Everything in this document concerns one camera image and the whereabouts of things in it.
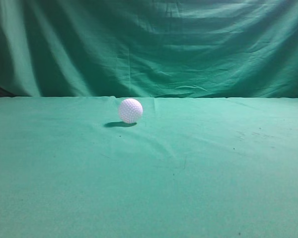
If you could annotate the green table cloth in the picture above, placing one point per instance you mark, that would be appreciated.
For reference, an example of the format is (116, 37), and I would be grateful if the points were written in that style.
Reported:
(190, 168)

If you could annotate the green backdrop cloth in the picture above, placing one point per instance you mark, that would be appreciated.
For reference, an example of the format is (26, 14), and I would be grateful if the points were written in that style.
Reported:
(149, 48)

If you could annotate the white dimpled golf ball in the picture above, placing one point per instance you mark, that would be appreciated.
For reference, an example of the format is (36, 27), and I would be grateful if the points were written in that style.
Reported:
(130, 110)

